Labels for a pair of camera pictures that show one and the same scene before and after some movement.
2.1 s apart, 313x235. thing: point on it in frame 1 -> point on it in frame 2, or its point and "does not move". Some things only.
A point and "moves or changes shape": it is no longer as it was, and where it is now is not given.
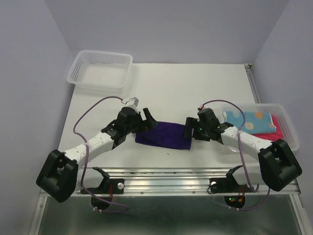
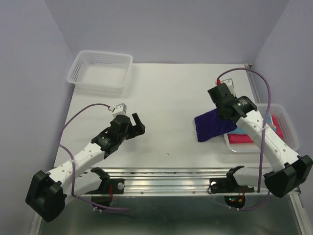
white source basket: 102,71 does not move
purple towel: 167,134 moves or changes shape
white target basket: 279,110 does not move
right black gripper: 189,123 -> 235,97
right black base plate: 228,185 does not move
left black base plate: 111,186 does not move
